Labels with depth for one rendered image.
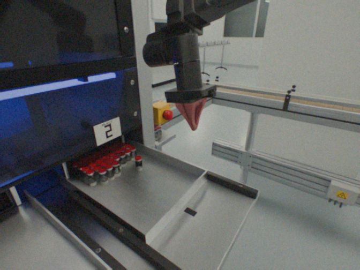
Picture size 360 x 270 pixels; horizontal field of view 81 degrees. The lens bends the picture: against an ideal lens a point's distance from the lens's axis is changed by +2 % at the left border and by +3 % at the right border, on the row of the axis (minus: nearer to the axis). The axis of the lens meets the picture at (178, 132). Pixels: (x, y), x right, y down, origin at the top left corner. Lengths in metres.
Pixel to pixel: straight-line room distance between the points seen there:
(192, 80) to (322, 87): 1.50
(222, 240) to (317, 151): 1.61
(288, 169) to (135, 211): 1.08
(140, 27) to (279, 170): 1.15
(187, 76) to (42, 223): 0.46
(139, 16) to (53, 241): 0.59
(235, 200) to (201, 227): 0.13
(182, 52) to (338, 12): 1.48
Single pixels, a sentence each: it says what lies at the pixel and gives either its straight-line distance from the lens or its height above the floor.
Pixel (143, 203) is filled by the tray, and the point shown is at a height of 0.88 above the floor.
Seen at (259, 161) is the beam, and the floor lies 0.51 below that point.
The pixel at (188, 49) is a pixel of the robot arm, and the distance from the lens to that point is 0.44.
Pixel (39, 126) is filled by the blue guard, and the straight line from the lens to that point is 0.54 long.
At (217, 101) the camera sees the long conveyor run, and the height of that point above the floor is 0.87.
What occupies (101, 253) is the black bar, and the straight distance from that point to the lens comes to 0.48.
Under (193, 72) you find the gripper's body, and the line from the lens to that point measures 0.44.
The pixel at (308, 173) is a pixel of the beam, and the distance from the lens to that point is 1.45.
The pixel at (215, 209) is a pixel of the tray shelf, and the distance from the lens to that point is 0.56.
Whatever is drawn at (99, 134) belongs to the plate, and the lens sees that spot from 0.62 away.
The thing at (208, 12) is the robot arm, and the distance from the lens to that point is 0.45.
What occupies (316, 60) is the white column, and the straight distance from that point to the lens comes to 1.84.
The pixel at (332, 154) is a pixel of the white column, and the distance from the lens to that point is 2.03.
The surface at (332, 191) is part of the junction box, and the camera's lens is 1.43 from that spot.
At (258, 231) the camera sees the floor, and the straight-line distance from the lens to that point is 1.74.
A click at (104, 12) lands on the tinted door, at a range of 0.61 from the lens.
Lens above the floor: 1.28
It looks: 26 degrees down
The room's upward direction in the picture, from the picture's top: straight up
